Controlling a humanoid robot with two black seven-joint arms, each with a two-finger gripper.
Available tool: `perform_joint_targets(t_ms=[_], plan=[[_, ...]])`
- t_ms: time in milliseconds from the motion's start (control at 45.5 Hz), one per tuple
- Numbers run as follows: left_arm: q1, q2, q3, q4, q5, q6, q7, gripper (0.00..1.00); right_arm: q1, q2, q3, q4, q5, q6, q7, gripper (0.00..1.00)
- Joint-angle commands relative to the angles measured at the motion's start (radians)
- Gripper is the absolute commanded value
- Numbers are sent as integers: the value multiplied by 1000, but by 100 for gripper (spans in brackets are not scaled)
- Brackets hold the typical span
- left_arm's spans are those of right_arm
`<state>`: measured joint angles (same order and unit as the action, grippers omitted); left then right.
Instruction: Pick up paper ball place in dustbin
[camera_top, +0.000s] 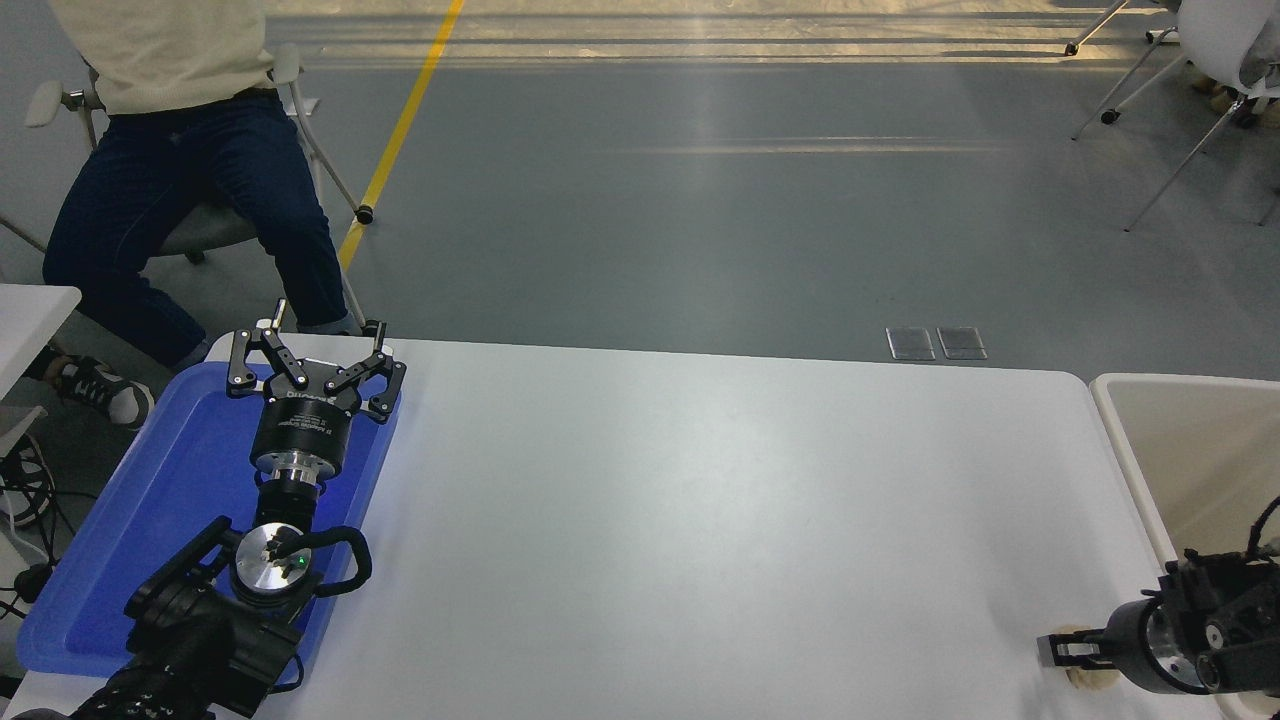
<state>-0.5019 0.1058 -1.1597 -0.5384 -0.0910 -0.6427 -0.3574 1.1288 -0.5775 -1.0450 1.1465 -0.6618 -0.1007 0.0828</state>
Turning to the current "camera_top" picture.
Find white chair metal legs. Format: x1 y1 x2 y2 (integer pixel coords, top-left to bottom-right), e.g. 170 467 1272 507
1072 0 1280 233
1063 0 1181 57

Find person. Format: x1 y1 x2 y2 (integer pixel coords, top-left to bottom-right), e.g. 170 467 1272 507
42 0 351 431

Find small white side table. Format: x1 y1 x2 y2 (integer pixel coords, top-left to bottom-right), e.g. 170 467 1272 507
0 285 83 456

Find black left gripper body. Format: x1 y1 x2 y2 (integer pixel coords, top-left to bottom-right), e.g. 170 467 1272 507
249 360 365 467

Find blue plastic tray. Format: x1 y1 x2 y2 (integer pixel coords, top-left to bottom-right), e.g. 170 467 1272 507
15 360 403 691

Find grey office chair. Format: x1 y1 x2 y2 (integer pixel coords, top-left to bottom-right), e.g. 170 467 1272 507
0 42 386 341

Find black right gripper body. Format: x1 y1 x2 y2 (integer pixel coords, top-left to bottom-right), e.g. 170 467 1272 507
1104 597 1179 696

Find tan paper ball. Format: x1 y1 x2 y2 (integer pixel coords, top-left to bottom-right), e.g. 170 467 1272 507
1058 622 1121 693

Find large pale bin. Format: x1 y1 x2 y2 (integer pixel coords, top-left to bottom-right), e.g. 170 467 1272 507
1088 372 1280 720

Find black floor cables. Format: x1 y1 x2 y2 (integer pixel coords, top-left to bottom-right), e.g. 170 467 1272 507
0 440 76 621

